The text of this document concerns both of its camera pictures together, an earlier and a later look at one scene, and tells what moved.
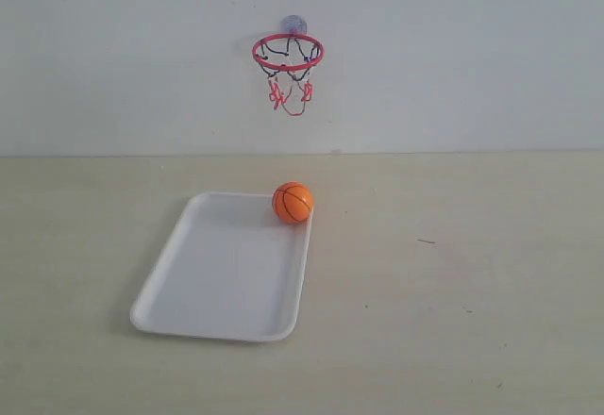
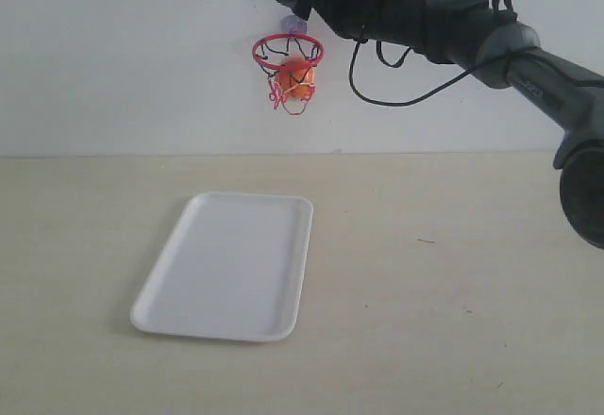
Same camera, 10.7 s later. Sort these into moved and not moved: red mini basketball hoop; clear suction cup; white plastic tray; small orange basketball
Moved: small orange basketball
Not moved: white plastic tray; clear suction cup; red mini basketball hoop
